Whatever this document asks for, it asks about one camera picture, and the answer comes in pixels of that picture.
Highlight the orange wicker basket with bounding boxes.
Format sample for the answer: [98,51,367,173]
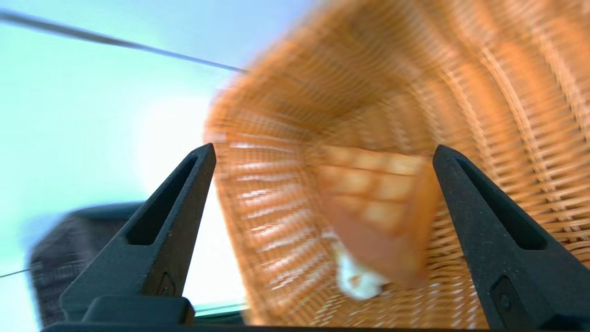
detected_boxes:
[203,0,590,329]

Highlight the dark brown wicker basket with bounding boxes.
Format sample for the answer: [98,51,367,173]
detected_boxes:
[28,202,153,328]

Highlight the toy waffle cake with cream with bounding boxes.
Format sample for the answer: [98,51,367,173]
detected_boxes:
[307,145,441,300]

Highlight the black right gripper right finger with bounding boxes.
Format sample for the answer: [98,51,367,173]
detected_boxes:
[432,145,590,329]

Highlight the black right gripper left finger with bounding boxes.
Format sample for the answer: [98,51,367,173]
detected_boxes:
[60,143,217,322]

